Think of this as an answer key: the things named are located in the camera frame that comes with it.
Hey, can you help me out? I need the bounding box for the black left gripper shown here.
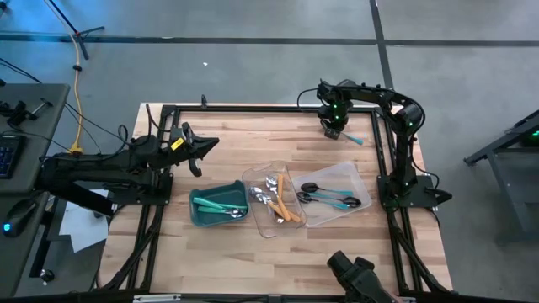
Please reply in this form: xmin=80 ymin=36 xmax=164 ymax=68
xmin=157 ymin=121 xmax=221 ymax=178

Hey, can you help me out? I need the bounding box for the silver spoon orange handle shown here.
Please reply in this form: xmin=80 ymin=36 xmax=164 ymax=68
xmin=264 ymin=174 xmax=296 ymax=211
xmin=259 ymin=192 xmax=288 ymax=221
xmin=248 ymin=186 xmax=302 ymax=224
xmin=275 ymin=173 xmax=292 ymax=224

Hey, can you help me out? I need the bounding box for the frosted white plastic tray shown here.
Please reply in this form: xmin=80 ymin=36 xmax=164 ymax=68
xmin=291 ymin=160 xmax=374 ymax=229

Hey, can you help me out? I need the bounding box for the teal plastic bin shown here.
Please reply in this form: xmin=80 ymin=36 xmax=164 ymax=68
xmin=188 ymin=179 xmax=251 ymax=229

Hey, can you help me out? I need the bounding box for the clear plastic bin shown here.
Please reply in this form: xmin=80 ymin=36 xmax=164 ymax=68
xmin=241 ymin=160 xmax=309 ymax=240

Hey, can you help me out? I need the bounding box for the black desk support beam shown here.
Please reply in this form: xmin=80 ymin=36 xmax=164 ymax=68
xmin=45 ymin=184 xmax=115 ymax=218

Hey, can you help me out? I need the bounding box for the white paper sheet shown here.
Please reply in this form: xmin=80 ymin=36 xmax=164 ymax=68
xmin=58 ymin=188 xmax=113 ymax=254

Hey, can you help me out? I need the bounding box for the black horizontal beam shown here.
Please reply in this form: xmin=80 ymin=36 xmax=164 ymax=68
xmin=0 ymin=289 xmax=539 ymax=303

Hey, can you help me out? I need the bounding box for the black jointed device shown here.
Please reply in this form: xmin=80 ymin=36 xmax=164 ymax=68
xmin=326 ymin=249 xmax=399 ymax=303

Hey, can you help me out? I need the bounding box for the black tripod stand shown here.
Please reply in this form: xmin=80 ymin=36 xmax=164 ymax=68
xmin=45 ymin=0 xmax=106 ymax=61

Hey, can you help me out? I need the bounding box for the grey desk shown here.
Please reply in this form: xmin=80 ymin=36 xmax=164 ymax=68
xmin=0 ymin=82 xmax=72 ymax=195

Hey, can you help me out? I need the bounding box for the workbench with black legs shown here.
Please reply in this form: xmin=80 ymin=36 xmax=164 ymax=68
xmin=462 ymin=109 xmax=539 ymax=246

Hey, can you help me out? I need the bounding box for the black clamp tool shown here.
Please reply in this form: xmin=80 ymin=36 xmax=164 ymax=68
xmin=0 ymin=97 xmax=55 ymax=127

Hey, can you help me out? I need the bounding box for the black computer mouse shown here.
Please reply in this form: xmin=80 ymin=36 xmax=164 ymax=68
xmin=2 ymin=199 xmax=40 ymax=239

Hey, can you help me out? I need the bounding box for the black keyboard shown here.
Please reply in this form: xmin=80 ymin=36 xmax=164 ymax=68
xmin=0 ymin=134 xmax=25 ymax=181

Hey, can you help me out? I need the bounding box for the dark desk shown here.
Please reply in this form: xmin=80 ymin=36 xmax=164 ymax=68
xmin=0 ymin=189 xmax=52 ymax=298

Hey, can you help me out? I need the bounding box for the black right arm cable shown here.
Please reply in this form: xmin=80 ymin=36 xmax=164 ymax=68
xmin=296 ymin=87 xmax=322 ymax=115

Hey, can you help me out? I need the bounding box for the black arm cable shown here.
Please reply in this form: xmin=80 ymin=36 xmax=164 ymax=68
xmin=296 ymin=87 xmax=322 ymax=115
xmin=96 ymin=124 xmax=132 ymax=162

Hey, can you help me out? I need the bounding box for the black aluminium table frame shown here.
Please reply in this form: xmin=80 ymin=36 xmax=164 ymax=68
xmin=95 ymin=103 xmax=455 ymax=295

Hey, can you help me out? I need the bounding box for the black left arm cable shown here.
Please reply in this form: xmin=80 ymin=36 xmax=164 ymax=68
xmin=96 ymin=124 xmax=132 ymax=162

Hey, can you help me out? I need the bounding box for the yellow floor cable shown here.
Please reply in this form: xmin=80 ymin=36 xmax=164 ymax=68
xmin=66 ymin=34 xmax=84 ymax=156

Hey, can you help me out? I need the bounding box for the black floor cable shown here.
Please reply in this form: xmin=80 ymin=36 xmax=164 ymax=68
xmin=0 ymin=56 xmax=131 ymax=148

